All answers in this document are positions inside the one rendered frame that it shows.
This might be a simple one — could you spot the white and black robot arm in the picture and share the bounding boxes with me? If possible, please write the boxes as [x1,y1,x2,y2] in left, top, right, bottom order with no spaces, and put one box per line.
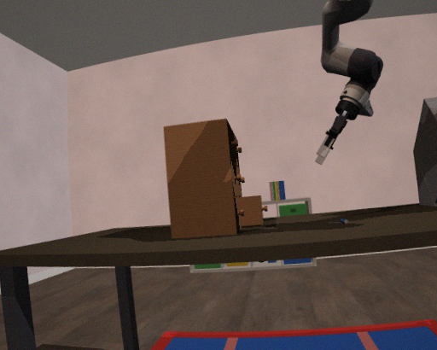
[321,0,383,117]

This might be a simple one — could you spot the brown wooden chest of drawers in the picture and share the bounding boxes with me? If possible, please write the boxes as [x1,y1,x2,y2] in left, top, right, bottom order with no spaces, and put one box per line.
[163,119,242,239]

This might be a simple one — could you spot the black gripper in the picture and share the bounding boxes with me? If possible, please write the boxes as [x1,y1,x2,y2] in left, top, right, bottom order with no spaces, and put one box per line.
[315,100,360,165]

